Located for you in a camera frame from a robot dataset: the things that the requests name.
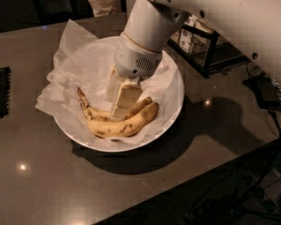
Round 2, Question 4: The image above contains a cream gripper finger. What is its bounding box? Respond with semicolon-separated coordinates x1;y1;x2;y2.
111;80;142;119
106;67;124;102

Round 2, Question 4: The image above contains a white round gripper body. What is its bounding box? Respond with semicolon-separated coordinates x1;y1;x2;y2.
114;33;162;78

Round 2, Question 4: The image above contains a spotted yellow banana front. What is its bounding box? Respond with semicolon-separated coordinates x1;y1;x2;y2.
87;102;159;138

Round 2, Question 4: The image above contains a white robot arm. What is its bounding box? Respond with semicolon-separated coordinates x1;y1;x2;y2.
107;0;281;118

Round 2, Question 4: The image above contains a white ceramic bowl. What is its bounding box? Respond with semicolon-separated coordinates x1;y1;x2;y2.
52;36;185;153

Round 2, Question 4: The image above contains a white paper liner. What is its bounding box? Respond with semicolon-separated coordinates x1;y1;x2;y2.
35;19;182;143

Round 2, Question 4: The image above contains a dark appliance in background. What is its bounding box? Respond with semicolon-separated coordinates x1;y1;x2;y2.
33;0;79;25

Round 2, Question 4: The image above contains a black grid mat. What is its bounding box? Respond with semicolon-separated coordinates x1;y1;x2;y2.
0;67;11;118

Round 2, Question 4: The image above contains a black power adapter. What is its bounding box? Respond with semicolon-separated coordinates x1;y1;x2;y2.
243;74;280;109

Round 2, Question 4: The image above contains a black wire condiment rack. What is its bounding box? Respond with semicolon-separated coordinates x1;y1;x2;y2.
168;15;249;78

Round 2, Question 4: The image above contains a black cable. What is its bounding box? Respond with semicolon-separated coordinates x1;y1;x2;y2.
244;59;281;139

